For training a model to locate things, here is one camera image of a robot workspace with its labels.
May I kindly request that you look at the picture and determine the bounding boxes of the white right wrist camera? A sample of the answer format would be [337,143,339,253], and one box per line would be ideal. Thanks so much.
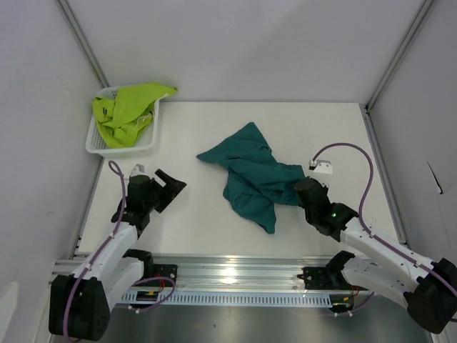
[308,159,333,175]

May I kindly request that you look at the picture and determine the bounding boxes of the right aluminium frame post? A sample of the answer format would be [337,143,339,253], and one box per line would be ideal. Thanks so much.
[364,0,438,114]

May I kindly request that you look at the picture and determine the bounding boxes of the white plastic basket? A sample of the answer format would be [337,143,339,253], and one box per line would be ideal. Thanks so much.
[85,99,161,158]

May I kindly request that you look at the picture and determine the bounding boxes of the slotted white cable duct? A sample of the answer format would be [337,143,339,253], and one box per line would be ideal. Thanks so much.
[118,290,331,308]

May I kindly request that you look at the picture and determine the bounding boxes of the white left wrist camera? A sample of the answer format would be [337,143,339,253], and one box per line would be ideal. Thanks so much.
[130,164,146,178]

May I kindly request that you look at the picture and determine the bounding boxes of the lime green shorts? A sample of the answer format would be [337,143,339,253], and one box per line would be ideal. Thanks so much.
[92,82,178,149]

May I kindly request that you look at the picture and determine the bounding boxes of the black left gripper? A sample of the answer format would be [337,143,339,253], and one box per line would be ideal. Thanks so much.
[144,169,185,213]

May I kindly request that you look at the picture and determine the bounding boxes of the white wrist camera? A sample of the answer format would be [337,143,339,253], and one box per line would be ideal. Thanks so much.
[308,159,333,175]
[130,164,146,178]

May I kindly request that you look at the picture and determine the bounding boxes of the aluminium frame post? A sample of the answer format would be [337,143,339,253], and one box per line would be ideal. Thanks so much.
[54,0,109,88]
[364,0,438,114]

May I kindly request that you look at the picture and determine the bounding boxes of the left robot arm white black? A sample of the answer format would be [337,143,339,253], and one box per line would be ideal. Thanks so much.
[48,166,186,342]

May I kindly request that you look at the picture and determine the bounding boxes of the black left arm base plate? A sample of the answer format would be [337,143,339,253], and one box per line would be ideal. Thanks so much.
[144,264,178,288]

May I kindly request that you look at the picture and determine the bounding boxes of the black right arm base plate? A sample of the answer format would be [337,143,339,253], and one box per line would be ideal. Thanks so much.
[296,267,351,290]

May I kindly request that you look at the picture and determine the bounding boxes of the teal green shorts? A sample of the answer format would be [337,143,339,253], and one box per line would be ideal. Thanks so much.
[196,122,305,234]

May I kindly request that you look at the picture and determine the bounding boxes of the aluminium mounting rail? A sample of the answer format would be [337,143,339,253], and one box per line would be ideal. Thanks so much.
[50,250,334,292]

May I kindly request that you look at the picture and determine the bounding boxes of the left aluminium frame post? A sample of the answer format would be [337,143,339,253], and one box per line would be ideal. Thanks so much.
[54,0,109,88]

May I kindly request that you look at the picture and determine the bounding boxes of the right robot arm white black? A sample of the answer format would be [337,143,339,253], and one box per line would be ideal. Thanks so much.
[294,177,456,334]

